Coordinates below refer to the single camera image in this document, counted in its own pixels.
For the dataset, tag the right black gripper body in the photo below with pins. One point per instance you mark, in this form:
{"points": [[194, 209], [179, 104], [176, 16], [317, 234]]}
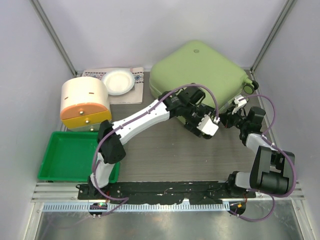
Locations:
{"points": [[236, 119]]}

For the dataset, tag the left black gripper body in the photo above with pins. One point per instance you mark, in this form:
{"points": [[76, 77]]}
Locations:
{"points": [[194, 115]]}

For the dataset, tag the green hard-shell suitcase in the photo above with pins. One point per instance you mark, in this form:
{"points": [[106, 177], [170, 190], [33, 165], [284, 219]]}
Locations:
{"points": [[196, 62]]}

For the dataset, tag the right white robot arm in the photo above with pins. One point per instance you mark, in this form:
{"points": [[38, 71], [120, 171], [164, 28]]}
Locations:
{"points": [[270, 173]]}

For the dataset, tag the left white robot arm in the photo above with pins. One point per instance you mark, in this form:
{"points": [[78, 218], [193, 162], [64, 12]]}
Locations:
{"points": [[185, 102]]}

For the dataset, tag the patterned cloth placemat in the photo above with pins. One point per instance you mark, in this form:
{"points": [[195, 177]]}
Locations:
{"points": [[134, 96]]}

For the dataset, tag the white paper plate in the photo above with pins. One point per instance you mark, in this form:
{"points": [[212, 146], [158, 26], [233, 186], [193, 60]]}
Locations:
{"points": [[118, 82]]}

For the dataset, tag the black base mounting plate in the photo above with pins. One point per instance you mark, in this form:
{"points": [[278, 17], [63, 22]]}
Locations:
{"points": [[174, 192]]}

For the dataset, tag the cream round drawer cabinet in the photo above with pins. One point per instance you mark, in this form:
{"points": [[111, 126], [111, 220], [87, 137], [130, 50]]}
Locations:
{"points": [[84, 104]]}

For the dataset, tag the green plastic tray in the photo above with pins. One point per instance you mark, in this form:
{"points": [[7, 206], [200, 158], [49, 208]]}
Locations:
{"points": [[68, 157]]}

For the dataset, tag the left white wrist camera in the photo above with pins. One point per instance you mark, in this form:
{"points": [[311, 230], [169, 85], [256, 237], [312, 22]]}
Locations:
{"points": [[208, 126]]}

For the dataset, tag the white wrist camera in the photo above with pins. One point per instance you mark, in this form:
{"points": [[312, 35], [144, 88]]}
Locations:
{"points": [[239, 102], [208, 126]]}

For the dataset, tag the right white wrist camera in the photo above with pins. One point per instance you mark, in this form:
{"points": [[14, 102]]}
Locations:
{"points": [[239, 102]]}

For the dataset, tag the white slotted cable duct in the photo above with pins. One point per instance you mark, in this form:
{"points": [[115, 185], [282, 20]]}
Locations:
{"points": [[91, 207]]}

